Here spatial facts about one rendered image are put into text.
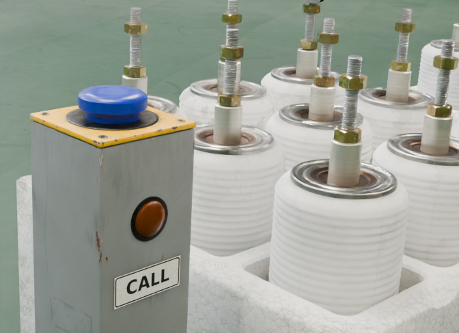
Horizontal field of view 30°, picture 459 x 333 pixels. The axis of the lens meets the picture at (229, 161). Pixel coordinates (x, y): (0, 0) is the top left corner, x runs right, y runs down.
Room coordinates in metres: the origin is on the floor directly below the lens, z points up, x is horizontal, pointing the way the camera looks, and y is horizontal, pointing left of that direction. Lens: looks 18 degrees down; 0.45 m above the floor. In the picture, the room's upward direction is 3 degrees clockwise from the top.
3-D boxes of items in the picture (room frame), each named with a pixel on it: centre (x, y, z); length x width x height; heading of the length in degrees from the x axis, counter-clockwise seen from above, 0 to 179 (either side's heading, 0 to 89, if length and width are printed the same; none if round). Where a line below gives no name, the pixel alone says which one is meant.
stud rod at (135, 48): (0.74, 0.09, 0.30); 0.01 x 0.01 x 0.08
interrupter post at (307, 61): (0.91, -0.08, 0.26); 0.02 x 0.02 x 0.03
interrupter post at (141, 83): (0.74, 0.09, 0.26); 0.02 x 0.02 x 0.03
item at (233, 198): (0.66, 0.00, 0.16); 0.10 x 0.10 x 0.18
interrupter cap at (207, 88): (0.82, 0.00, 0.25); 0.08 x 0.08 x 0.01
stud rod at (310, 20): (0.91, -0.08, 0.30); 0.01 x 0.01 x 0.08
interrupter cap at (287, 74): (0.91, -0.08, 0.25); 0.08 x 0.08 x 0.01
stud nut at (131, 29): (0.74, 0.09, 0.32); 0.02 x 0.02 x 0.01; 34
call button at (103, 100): (0.48, 0.07, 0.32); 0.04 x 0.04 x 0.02
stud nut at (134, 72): (0.74, 0.09, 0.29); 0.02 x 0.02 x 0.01; 34
